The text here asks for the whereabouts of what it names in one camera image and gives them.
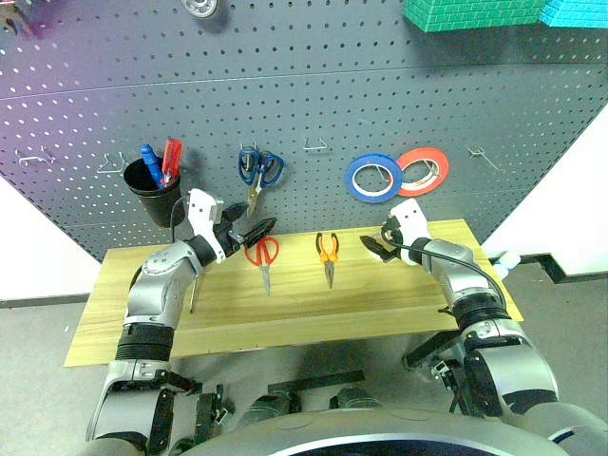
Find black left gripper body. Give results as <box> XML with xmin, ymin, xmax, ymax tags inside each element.
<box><xmin>216</xmin><ymin>208</ymin><xmax>248</xmax><ymax>257</ymax></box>

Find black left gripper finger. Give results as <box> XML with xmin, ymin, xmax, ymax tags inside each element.
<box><xmin>231</xmin><ymin>217</ymin><xmax>278</xmax><ymax>249</ymax></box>
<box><xmin>222</xmin><ymin>202</ymin><xmax>249</xmax><ymax>224</ymax></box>

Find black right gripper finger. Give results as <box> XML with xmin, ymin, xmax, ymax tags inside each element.
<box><xmin>359</xmin><ymin>235</ymin><xmax>396</xmax><ymax>264</ymax></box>

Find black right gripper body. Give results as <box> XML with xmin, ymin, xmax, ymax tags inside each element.
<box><xmin>381</xmin><ymin>217</ymin><xmax>411</xmax><ymax>265</ymax></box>

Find orange and black pliers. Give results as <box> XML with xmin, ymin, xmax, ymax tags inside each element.
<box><xmin>314</xmin><ymin>231</ymin><xmax>340</xmax><ymax>291</ymax></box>

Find blue tape roll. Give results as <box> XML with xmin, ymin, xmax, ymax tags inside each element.
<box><xmin>344</xmin><ymin>152</ymin><xmax>405</xmax><ymax>204</ymax></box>

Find black plastic cup holder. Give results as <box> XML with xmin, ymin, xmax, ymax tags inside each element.
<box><xmin>123</xmin><ymin>157</ymin><xmax>187</xmax><ymax>230</ymax></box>

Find red tape roll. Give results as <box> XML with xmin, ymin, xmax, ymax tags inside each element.
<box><xmin>394</xmin><ymin>147</ymin><xmax>450</xmax><ymax>199</ymax></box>

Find white and blue bottle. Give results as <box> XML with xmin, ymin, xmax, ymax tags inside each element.
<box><xmin>492</xmin><ymin>251</ymin><xmax>524</xmax><ymax>277</ymax></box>

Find dark grey perforated pegboard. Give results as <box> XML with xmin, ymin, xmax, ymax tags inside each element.
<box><xmin>0</xmin><ymin>0</ymin><xmax>608</xmax><ymax>265</ymax></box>

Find black floor tape strip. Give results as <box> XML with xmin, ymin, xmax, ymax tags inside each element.
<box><xmin>267</xmin><ymin>370</ymin><xmax>367</xmax><ymax>396</ymax></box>

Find dark rounded robot leg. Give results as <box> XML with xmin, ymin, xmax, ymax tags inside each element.
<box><xmin>330</xmin><ymin>386</ymin><xmax>383</xmax><ymax>410</ymax></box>
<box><xmin>238</xmin><ymin>392</ymin><xmax>301</xmax><ymax>426</ymax></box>

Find silver robot torso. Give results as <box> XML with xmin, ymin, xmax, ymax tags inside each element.
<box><xmin>178</xmin><ymin>411</ymin><xmax>564</xmax><ymax>456</ymax></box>

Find round metal bearing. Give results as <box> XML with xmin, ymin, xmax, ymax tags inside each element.
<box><xmin>180</xmin><ymin>0</ymin><xmax>221</xmax><ymax>21</ymax></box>

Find green brick pattern block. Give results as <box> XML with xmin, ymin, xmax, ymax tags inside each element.
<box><xmin>402</xmin><ymin>0</ymin><xmax>548</xmax><ymax>34</ymax></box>

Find cyan brick pattern block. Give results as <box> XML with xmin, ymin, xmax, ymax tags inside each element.
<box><xmin>538</xmin><ymin>0</ymin><xmax>608</xmax><ymax>29</ymax></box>

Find red handled scissors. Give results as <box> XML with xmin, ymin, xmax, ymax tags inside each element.
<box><xmin>243</xmin><ymin>236</ymin><xmax>281</xmax><ymax>297</ymax></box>

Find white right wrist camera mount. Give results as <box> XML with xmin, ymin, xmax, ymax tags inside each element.
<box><xmin>389</xmin><ymin>198</ymin><xmax>432</xmax><ymax>249</ymax></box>

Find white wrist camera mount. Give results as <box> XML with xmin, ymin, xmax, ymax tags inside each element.
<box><xmin>185</xmin><ymin>187</ymin><xmax>227</xmax><ymax>265</ymax></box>
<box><xmin>389</xmin><ymin>198</ymin><xmax>432</xmax><ymax>249</ymax></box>

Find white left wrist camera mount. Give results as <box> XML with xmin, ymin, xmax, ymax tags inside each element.
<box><xmin>185</xmin><ymin>187</ymin><xmax>227</xmax><ymax>265</ymax></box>

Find blue handled scissors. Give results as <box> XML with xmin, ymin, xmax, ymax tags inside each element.
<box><xmin>237</xmin><ymin>147</ymin><xmax>286</xmax><ymax>219</ymax></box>

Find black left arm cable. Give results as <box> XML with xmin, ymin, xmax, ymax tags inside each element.
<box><xmin>169</xmin><ymin>196</ymin><xmax>192</xmax><ymax>239</ymax></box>

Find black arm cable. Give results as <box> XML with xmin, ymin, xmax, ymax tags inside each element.
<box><xmin>169</xmin><ymin>196</ymin><xmax>192</xmax><ymax>239</ymax></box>
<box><xmin>388</xmin><ymin>240</ymin><xmax>507</xmax><ymax>306</ymax></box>

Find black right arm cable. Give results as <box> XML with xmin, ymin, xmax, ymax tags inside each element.
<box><xmin>388</xmin><ymin>240</ymin><xmax>507</xmax><ymax>306</ymax></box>

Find red handled screwdriver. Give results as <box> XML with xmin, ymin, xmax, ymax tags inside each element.
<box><xmin>160</xmin><ymin>136</ymin><xmax>183</xmax><ymax>187</ymax></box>

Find blue handled screwdriver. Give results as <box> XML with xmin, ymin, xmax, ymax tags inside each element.
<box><xmin>139</xmin><ymin>143</ymin><xmax>163</xmax><ymax>190</ymax></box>

